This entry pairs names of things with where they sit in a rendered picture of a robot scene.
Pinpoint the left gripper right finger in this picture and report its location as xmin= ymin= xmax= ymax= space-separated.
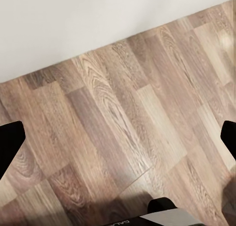
xmin=220 ymin=121 xmax=236 ymax=160

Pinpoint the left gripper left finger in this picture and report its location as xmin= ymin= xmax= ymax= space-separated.
xmin=0 ymin=121 xmax=26 ymax=179

